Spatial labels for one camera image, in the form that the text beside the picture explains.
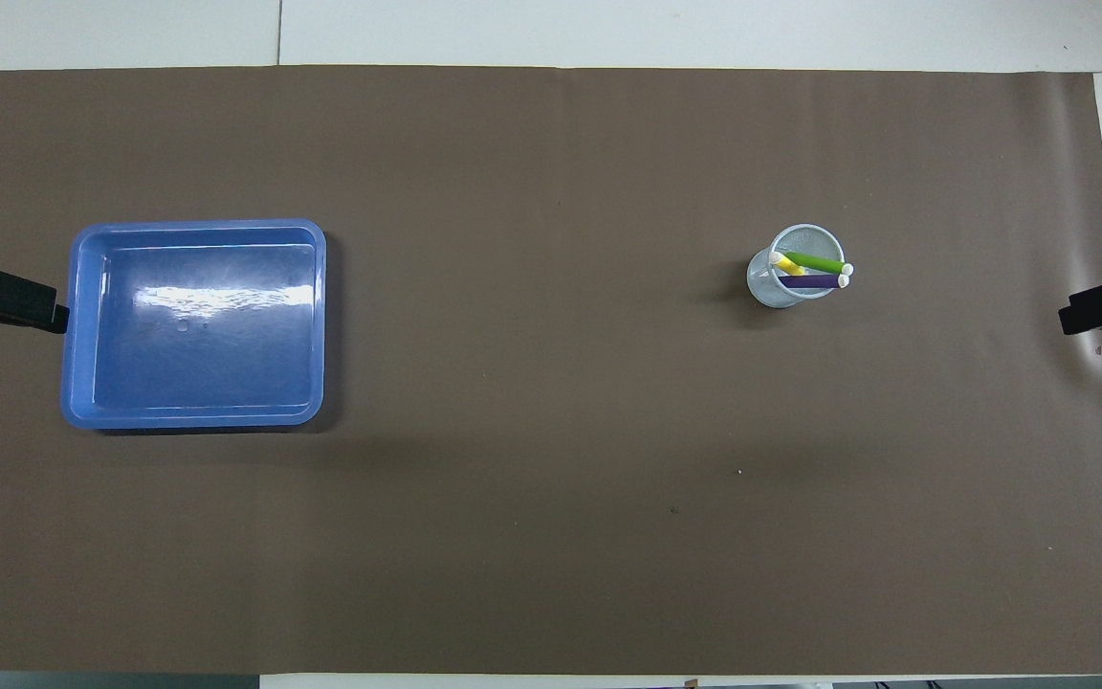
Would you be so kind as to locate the green pen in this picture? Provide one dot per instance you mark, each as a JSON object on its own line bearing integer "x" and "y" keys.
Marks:
{"x": 814, "y": 261}

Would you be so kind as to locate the purple pen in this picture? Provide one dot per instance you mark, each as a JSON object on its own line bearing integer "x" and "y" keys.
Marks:
{"x": 809, "y": 282}

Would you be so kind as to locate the yellow pen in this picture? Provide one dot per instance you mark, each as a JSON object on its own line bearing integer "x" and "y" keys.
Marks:
{"x": 785, "y": 265}

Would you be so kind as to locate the blue plastic tray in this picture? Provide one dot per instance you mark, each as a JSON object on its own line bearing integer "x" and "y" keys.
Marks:
{"x": 197, "y": 325}

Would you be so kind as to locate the clear plastic cup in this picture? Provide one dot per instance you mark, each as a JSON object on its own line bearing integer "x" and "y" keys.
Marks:
{"x": 763, "y": 287}

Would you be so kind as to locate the brown paper table mat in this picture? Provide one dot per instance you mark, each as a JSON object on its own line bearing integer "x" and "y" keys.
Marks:
{"x": 513, "y": 478}

